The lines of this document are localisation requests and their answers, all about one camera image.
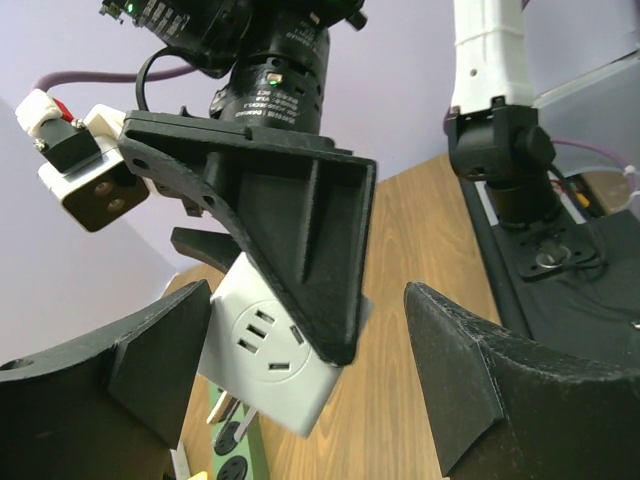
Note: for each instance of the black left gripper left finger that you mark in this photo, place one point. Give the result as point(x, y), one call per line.
point(109, 404)

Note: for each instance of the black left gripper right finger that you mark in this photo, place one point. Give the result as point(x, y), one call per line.
point(501, 406)

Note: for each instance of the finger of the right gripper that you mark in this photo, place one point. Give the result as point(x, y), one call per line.
point(296, 204)
point(211, 248)

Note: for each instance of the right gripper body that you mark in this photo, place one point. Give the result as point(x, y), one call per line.
point(279, 78)

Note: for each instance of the white cube adapter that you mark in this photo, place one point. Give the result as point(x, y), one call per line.
point(254, 351)

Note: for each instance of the yellow green charger plug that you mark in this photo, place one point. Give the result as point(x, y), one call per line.
point(202, 475)

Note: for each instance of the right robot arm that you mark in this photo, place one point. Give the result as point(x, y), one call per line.
point(495, 141)

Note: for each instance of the white multicolour power strip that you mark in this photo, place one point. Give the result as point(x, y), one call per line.
point(180, 462)

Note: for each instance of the green power strip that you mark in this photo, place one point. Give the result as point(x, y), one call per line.
point(238, 450)

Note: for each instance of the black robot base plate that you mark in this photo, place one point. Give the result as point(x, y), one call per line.
point(588, 306)

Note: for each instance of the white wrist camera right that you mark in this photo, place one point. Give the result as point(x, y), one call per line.
point(84, 168)

